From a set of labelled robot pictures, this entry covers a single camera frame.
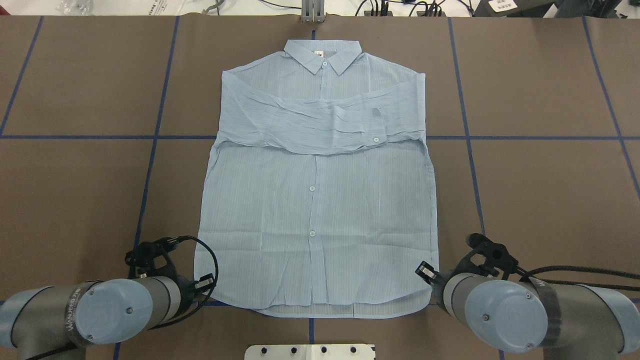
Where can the white pedestal column base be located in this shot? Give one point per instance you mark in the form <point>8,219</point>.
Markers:
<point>334,351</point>

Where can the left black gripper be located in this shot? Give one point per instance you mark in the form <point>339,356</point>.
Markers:
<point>190,291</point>

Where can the light blue button-up shirt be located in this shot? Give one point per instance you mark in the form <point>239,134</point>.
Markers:
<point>320,198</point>

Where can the brown paper table mat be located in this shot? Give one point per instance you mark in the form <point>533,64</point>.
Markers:
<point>107,123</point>

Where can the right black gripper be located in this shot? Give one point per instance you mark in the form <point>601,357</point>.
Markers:
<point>436,283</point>

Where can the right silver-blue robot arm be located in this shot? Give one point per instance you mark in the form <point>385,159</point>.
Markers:
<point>516,311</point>

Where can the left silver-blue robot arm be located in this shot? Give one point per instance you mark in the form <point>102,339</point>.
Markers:
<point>61,322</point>

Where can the aluminium frame post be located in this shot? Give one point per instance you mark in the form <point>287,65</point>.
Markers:
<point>313,11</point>

